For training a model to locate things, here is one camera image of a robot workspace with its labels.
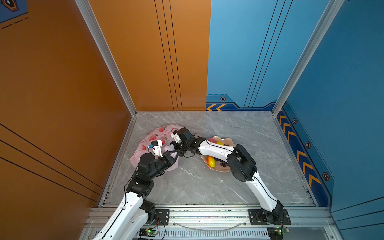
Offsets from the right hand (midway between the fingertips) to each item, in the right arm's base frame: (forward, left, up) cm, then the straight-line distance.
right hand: (164, 152), depth 88 cm
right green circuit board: (-37, -59, -10) cm, 70 cm away
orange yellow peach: (-6, -27, -1) cm, 28 cm away
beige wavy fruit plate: (-8, -31, -3) cm, 32 cm away
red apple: (+9, -29, -2) cm, 30 cm away
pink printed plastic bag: (+7, +4, +4) cm, 9 cm away
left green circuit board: (-38, +4, -10) cm, 39 cm away
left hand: (-7, -12, +13) cm, 18 cm away
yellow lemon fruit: (+8, -34, -2) cm, 35 cm away
